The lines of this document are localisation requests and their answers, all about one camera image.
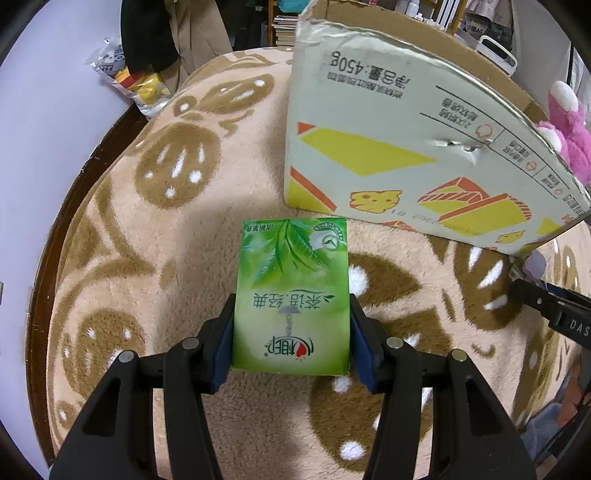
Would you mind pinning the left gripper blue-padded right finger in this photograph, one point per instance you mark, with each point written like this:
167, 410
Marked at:
473, 437

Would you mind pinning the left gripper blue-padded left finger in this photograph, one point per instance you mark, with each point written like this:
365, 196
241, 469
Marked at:
112, 437

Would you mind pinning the pink plush bear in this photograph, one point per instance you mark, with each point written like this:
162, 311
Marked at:
566, 130

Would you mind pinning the green tissue pack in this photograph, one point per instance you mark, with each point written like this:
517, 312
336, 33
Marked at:
292, 297

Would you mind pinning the lilac pad in plastic wrap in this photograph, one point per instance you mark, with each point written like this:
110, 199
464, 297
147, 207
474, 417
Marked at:
534, 265

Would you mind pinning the open cardboard box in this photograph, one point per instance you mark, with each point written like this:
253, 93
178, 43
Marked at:
395, 122

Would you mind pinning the white rolling cart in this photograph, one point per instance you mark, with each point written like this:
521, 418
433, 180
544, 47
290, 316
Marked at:
497, 54

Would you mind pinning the plastic bag with toys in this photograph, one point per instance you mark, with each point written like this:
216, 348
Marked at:
146, 89

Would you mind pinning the stack of books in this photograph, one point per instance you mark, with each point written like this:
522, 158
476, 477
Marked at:
284, 30

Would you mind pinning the beige hanging trousers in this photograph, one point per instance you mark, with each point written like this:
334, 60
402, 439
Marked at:
199, 35

